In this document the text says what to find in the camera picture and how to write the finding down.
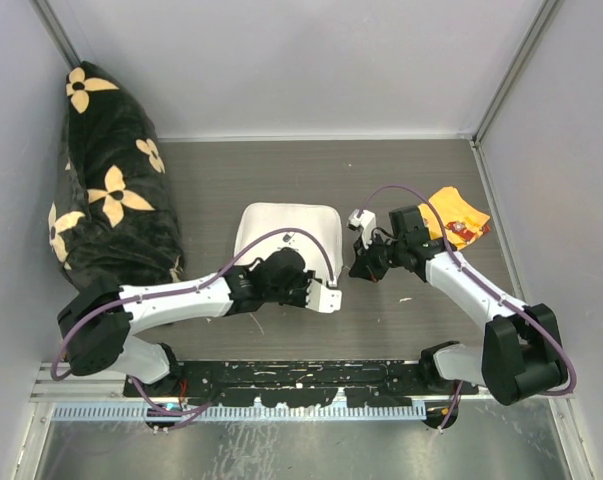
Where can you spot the black floral plush blanket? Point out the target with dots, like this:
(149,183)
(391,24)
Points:
(112,215)

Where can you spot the white slotted cable duct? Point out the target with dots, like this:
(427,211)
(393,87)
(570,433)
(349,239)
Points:
(337,411)

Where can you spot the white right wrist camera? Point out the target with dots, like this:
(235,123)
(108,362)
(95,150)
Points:
(364,222)

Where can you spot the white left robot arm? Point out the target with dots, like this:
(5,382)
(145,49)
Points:
(100,326)

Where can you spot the yellow cartoon cloth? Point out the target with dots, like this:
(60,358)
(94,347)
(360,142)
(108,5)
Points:
(463,223)

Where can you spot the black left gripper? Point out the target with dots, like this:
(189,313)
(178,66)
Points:
(304,278)

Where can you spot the grey medicine kit case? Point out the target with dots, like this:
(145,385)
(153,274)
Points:
(314,231)

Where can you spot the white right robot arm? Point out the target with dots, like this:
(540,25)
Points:
(518,357)

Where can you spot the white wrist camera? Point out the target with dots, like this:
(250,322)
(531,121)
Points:
(364,222)
(323,299)

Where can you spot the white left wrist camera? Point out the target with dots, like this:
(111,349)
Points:
(323,299)

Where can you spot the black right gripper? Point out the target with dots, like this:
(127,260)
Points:
(366,266)

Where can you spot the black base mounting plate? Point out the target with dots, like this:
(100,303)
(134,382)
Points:
(374,383)

